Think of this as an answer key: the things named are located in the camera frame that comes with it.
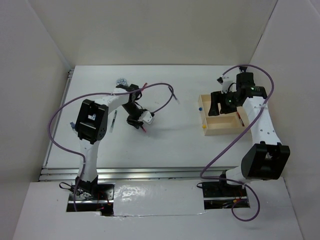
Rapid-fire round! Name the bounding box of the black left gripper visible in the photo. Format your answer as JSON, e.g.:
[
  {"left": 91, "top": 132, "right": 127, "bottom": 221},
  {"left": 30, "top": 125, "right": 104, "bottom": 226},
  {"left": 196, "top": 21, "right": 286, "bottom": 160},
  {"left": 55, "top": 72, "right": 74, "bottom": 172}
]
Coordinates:
[{"left": 122, "top": 102, "right": 150, "bottom": 130}]

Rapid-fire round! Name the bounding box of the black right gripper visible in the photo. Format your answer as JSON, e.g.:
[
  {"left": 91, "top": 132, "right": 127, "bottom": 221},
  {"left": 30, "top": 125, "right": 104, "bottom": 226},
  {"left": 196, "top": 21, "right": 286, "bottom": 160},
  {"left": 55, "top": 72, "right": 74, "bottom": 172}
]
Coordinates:
[{"left": 208, "top": 89, "right": 241, "bottom": 116}]

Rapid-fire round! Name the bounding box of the purple gel pen clear cap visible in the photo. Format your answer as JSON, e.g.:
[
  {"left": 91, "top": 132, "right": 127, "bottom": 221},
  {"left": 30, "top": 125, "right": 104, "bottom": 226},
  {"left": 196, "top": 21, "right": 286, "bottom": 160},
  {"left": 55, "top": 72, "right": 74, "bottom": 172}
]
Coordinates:
[{"left": 172, "top": 93, "right": 180, "bottom": 105}]

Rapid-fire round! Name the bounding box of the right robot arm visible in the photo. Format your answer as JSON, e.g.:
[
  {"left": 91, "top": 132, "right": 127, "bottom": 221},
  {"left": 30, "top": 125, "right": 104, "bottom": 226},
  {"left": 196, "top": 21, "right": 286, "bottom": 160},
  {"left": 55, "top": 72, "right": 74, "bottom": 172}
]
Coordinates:
[{"left": 208, "top": 72, "right": 291, "bottom": 196}]

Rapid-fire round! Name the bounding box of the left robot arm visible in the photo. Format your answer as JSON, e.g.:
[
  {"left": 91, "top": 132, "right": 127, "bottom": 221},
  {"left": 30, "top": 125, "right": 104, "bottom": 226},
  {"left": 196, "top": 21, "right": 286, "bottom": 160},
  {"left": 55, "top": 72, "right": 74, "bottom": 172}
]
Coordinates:
[{"left": 75, "top": 84, "right": 154, "bottom": 200}]

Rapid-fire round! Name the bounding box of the cream compartment tray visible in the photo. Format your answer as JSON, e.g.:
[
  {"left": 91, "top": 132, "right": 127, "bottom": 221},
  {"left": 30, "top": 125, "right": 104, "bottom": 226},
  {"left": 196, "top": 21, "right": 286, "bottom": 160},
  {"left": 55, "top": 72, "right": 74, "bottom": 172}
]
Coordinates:
[{"left": 198, "top": 94, "right": 249, "bottom": 136}]

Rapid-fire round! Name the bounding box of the green gel pen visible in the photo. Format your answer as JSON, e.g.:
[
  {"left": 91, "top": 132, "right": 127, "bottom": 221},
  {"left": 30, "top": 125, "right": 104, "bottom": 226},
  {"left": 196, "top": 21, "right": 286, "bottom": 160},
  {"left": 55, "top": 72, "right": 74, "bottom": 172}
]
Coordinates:
[{"left": 109, "top": 110, "right": 118, "bottom": 133}]

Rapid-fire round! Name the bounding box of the small glue bottle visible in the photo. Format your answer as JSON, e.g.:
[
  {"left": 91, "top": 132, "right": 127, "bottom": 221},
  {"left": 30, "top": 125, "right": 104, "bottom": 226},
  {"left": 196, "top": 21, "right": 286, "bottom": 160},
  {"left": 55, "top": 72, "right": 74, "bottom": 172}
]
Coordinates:
[{"left": 69, "top": 122, "right": 76, "bottom": 131}]

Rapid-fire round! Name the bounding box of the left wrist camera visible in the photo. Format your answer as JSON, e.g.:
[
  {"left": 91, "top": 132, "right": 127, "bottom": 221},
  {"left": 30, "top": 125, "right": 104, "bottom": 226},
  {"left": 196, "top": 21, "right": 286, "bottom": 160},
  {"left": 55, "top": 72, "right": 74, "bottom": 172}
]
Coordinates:
[{"left": 140, "top": 111, "right": 154, "bottom": 125}]

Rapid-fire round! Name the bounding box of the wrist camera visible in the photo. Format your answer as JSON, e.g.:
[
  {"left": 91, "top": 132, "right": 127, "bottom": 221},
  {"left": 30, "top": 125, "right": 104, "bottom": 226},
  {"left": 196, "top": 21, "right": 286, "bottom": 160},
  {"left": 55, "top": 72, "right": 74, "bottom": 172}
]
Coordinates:
[
  {"left": 217, "top": 75, "right": 228, "bottom": 85},
  {"left": 140, "top": 111, "right": 154, "bottom": 125}
]

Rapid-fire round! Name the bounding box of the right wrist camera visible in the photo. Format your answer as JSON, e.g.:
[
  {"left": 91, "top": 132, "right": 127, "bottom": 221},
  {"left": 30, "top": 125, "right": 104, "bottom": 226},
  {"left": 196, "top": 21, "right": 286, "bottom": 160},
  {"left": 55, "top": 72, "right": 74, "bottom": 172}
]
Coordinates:
[{"left": 217, "top": 75, "right": 228, "bottom": 85}]

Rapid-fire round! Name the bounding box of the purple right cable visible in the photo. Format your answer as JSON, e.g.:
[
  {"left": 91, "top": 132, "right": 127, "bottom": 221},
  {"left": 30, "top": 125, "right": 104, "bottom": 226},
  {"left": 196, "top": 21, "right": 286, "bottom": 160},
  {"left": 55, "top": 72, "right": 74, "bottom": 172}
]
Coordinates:
[{"left": 199, "top": 63, "right": 276, "bottom": 222}]

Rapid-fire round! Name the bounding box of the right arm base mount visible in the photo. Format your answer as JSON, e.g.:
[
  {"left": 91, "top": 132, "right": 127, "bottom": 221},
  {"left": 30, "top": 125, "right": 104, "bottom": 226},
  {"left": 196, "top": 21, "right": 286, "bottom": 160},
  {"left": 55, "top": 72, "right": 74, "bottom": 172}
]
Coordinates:
[{"left": 196, "top": 181, "right": 250, "bottom": 210}]

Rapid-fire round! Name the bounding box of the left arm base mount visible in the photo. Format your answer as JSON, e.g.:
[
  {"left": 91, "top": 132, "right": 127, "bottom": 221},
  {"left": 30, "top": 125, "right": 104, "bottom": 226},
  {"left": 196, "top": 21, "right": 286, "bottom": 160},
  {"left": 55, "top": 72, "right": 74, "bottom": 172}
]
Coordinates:
[{"left": 58, "top": 181, "right": 116, "bottom": 213}]

